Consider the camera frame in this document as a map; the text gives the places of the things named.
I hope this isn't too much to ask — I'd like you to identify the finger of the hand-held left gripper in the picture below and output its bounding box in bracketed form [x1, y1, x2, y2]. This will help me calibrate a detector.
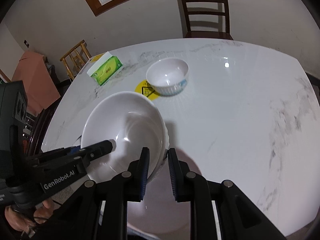
[75, 140, 113, 167]
[32, 146, 87, 162]

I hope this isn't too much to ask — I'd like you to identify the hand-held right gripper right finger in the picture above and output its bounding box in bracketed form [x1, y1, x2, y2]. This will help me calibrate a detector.
[167, 148, 287, 240]

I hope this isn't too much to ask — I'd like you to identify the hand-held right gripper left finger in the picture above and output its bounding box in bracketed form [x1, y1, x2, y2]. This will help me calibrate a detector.
[49, 147, 150, 240]

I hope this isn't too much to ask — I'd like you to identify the large white bowl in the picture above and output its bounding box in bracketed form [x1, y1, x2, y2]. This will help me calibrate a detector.
[80, 91, 170, 184]

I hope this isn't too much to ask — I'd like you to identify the person's left hand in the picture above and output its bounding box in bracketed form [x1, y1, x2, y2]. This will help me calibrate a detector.
[4, 199, 55, 232]

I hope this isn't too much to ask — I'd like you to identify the dark wooden armchair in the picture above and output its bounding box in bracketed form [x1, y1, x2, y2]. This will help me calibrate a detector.
[24, 107, 54, 155]

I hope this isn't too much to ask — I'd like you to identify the pink cloth cover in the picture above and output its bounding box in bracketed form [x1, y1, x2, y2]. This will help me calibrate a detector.
[11, 50, 62, 115]

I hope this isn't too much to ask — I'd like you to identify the yellow table sticker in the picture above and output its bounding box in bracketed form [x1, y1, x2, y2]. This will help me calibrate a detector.
[134, 79, 162, 101]
[89, 53, 105, 63]

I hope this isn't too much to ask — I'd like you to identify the green tissue box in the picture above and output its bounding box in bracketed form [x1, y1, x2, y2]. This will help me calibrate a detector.
[86, 51, 123, 87]

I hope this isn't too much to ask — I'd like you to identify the bamboo chair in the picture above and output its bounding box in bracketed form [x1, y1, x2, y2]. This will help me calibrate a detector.
[59, 40, 92, 80]

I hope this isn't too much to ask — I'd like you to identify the white ribbed bowl blue print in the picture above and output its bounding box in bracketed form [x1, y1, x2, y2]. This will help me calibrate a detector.
[146, 58, 189, 97]

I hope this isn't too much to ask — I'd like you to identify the dark wooden slatted chair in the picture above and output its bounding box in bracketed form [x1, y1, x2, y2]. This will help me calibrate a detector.
[177, 0, 234, 41]

